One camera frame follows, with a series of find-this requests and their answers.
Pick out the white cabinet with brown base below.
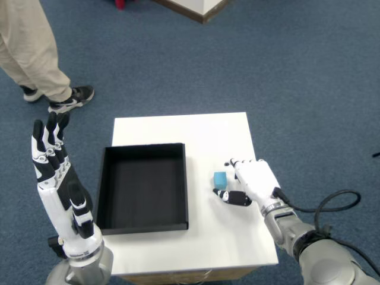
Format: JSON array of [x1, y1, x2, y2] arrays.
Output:
[[153, 0, 231, 24]]

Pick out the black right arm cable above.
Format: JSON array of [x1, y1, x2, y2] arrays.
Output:
[[271, 186, 380, 274]]

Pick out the black white sneaker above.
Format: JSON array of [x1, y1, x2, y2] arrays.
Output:
[[20, 85, 44, 103], [47, 85, 95, 115]]

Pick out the black open box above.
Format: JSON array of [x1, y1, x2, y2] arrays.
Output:
[[94, 142, 190, 236]]

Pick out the beige trousers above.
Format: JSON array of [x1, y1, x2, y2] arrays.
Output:
[[0, 0, 72, 102]]

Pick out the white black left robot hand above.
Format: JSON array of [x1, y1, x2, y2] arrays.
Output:
[[31, 112, 103, 261]]

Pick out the blue cube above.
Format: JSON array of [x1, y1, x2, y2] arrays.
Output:
[[213, 171, 229, 190]]

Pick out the black left wrist connector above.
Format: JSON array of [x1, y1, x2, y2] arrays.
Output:
[[48, 236, 68, 259]]

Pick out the white wooden table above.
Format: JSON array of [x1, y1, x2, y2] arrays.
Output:
[[110, 111, 279, 285]]

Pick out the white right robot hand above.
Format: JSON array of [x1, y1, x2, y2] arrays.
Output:
[[212, 158, 283, 210]]

